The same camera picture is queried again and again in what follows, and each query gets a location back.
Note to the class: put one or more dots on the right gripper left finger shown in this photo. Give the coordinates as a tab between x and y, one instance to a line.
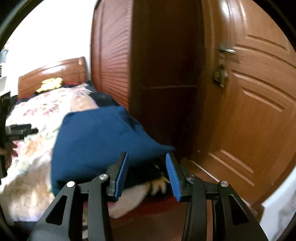
62	220

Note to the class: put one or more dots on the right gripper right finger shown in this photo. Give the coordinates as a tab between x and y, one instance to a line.
231	218

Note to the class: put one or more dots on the navy blue suit jacket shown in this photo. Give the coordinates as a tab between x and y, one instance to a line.
88	142

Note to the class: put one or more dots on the person's left hand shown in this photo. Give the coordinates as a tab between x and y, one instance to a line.
9	151

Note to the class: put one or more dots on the yellow plush toy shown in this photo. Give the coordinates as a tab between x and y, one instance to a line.
50	84

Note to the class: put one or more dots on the floral bed blanket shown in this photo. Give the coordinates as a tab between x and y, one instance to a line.
26	191

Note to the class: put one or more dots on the wooden headboard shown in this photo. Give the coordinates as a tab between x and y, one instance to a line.
72	71

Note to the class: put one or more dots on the wooden room door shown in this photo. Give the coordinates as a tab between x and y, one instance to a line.
247	130

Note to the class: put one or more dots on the wooden louvered wardrobe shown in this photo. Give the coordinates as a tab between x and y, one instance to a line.
147	55

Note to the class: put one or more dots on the metal door handle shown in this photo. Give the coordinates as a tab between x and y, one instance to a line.
220	74

